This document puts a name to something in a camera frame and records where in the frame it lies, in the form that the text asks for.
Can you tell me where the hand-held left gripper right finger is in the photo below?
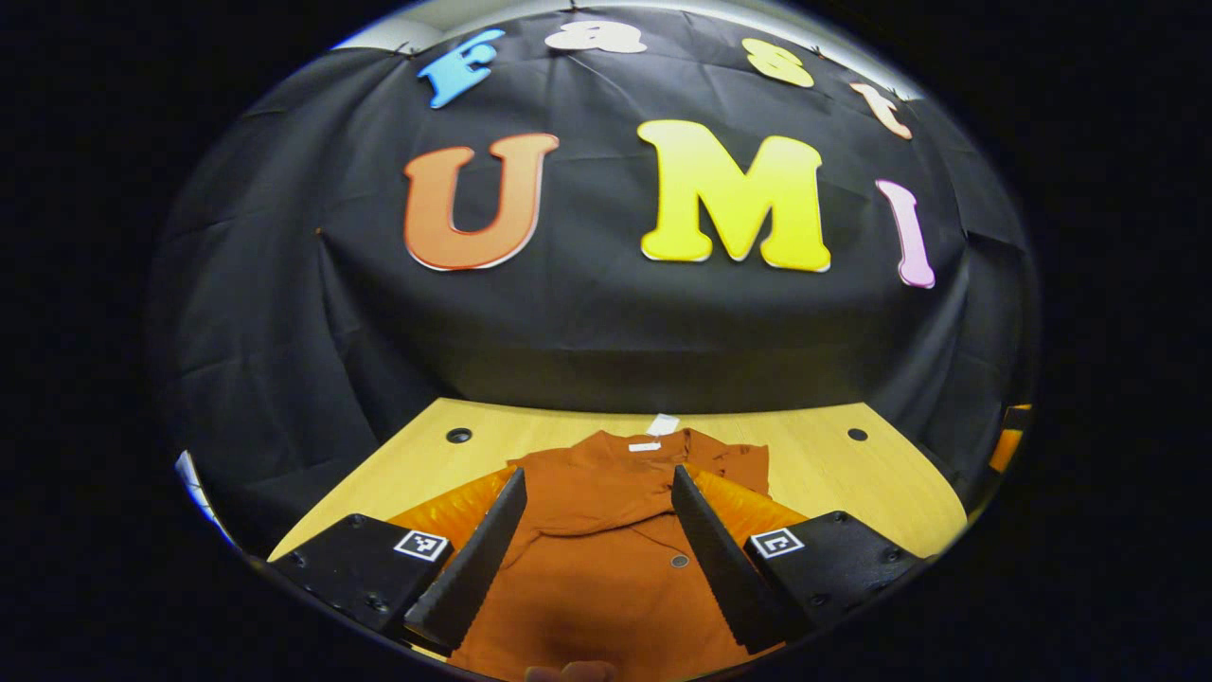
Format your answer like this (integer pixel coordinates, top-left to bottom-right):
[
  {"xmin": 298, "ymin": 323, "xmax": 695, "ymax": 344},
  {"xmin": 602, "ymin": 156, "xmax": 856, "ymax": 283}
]
[{"xmin": 670, "ymin": 464, "xmax": 934, "ymax": 655}]

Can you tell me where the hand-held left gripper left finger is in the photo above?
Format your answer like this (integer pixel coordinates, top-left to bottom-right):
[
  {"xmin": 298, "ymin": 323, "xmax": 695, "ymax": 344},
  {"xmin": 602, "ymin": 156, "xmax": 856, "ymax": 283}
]
[{"xmin": 270, "ymin": 467, "xmax": 529, "ymax": 659}]

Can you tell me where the orange jacket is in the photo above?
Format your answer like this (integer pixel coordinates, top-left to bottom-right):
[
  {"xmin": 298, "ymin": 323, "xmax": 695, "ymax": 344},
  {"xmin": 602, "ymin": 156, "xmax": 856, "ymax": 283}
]
[{"xmin": 445, "ymin": 414, "xmax": 787, "ymax": 682}]

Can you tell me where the black backdrop cloth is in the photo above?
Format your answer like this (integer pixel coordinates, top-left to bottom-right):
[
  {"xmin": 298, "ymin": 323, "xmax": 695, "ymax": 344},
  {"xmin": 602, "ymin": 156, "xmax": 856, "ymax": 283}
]
[{"xmin": 147, "ymin": 5, "xmax": 1043, "ymax": 560}]

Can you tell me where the white side desk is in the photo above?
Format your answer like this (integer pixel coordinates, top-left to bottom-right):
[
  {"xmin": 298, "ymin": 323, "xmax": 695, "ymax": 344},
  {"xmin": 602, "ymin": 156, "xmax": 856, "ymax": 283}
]
[{"xmin": 175, "ymin": 450, "xmax": 233, "ymax": 546}]

